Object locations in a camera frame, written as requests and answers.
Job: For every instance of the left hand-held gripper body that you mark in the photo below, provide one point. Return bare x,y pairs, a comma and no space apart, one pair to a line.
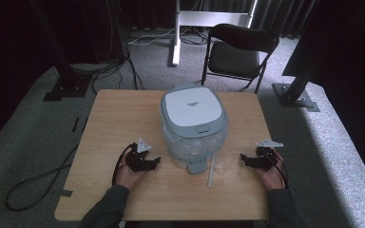
135,161

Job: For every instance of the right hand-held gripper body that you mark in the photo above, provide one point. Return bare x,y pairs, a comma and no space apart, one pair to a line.
265,156

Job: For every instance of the clear plastic wrapper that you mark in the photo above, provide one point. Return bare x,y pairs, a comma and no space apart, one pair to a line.
225,165

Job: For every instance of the grey-blue pedal trash can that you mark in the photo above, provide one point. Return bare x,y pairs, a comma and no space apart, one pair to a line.
191,126

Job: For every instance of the person's left hand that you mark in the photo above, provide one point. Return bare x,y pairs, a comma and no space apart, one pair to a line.
128,177

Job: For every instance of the person's right hand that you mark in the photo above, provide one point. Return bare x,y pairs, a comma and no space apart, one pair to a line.
272,179

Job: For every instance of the white plastic strip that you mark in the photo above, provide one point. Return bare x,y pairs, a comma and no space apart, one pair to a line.
211,172

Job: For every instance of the black metal stand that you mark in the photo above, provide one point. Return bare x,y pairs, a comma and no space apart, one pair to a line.
294,95
65,79

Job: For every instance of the grey tape piece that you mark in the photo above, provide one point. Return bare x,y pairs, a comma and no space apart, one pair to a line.
66,193

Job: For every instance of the black folding chair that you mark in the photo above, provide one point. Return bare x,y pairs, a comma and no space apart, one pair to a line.
234,55

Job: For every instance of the white metal stand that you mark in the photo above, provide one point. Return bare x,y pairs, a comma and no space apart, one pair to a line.
179,28

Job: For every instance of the dark curtain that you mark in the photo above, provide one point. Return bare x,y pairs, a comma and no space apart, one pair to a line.
152,14

